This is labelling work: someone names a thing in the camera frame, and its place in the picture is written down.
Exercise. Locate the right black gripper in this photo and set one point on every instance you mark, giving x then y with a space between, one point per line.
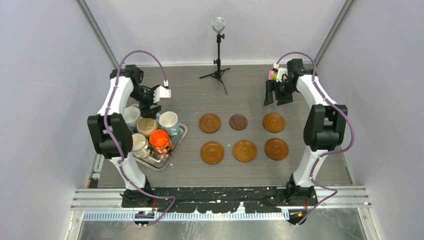
270 87

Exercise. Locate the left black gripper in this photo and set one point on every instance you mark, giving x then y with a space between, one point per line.
146 110

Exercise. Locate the white mug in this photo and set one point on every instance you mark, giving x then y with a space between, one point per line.
131 116

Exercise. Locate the light blue mug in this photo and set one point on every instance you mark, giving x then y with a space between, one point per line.
169 122

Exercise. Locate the brown wooden coaster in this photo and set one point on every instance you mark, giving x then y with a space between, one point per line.
273 122
276 149
209 123
212 152
245 151

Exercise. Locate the dark walnut coaster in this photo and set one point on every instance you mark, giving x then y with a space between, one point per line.
238 122

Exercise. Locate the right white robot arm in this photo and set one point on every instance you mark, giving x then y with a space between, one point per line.
324 129

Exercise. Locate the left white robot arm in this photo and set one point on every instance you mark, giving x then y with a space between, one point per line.
111 135

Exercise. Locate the colourful toy block stack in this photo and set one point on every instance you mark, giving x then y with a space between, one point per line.
272 75

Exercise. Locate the beige mug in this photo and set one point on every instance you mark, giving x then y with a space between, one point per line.
146 126

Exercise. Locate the orange glass mug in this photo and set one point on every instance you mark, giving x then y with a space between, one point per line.
160 141

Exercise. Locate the grey speckled mug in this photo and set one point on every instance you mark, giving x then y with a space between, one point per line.
141 147

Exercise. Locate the metal tray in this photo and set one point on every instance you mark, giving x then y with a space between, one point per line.
158 162

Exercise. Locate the black tripod stand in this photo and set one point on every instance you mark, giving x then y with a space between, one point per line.
218 25

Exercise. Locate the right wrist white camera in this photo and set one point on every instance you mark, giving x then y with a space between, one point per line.
282 72

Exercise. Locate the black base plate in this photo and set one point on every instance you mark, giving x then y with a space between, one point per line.
257 199

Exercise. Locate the aluminium frame rail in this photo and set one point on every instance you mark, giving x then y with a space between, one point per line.
106 205

